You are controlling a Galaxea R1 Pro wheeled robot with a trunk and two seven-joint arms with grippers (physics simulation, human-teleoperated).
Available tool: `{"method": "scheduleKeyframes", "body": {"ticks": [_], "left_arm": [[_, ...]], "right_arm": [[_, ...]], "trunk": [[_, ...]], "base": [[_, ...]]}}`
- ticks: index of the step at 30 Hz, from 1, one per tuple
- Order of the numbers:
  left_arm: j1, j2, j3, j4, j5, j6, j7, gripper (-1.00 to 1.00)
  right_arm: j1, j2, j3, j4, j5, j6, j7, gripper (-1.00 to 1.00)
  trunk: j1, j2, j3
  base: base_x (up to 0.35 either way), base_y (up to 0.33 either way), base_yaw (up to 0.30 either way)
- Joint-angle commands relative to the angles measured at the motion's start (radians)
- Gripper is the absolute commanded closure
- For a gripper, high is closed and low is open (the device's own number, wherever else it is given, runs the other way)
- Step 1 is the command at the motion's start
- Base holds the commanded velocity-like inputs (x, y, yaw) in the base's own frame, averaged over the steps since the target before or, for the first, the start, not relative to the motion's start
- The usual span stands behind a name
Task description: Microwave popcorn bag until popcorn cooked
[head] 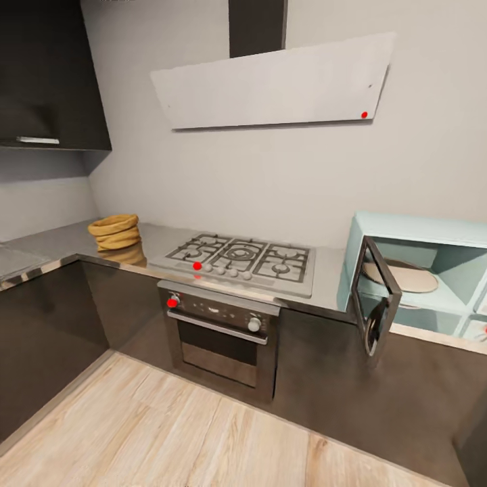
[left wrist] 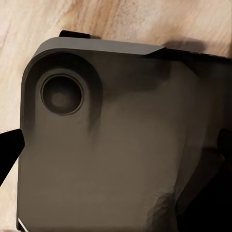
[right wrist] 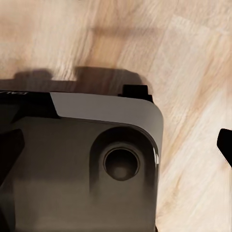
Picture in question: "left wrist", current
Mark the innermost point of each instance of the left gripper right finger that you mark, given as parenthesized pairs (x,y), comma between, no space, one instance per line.
(224,143)

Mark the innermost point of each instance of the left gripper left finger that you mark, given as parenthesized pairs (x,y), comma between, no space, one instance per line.
(12,144)

